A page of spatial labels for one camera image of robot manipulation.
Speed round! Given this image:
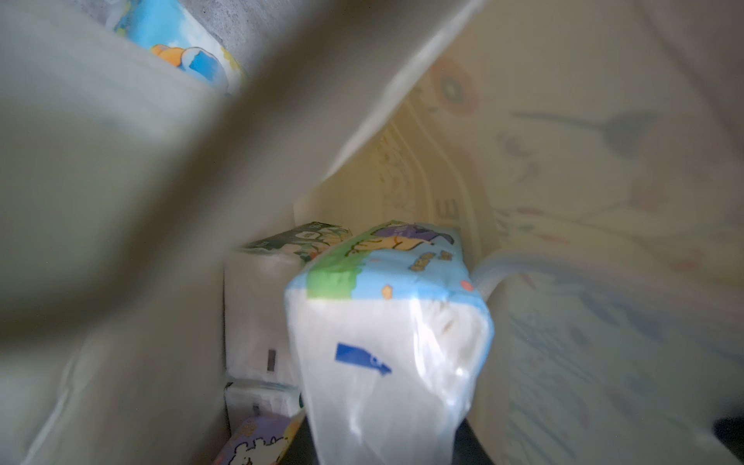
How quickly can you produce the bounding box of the floral canvas tote bag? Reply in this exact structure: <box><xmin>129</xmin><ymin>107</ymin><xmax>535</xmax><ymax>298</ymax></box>
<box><xmin>1</xmin><ymin>1</ymin><xmax>743</xmax><ymax>464</ymax></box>

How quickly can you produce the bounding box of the light blue wipes pack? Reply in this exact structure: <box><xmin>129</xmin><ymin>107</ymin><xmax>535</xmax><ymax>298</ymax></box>
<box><xmin>285</xmin><ymin>221</ymin><xmax>494</xmax><ymax>464</ymax></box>

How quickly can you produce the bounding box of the elephant print tissue pack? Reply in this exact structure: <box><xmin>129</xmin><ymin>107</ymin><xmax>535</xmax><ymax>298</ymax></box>
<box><xmin>114</xmin><ymin>0</ymin><xmax>246</xmax><ymax>95</ymax></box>
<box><xmin>224</xmin><ymin>381</ymin><xmax>302</xmax><ymax>432</ymax></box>

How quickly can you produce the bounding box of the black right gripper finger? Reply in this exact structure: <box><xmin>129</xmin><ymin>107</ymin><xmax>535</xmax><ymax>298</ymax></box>
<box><xmin>713</xmin><ymin>417</ymin><xmax>744</xmax><ymax>450</ymax></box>

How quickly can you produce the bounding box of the purple puppy tissue pack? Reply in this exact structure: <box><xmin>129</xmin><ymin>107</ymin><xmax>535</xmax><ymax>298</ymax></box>
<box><xmin>212</xmin><ymin>411</ymin><xmax>305</xmax><ymax>465</ymax></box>

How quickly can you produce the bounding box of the green blue tissue pack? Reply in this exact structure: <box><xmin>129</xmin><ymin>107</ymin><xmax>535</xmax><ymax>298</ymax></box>
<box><xmin>224</xmin><ymin>222</ymin><xmax>352</xmax><ymax>386</ymax></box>

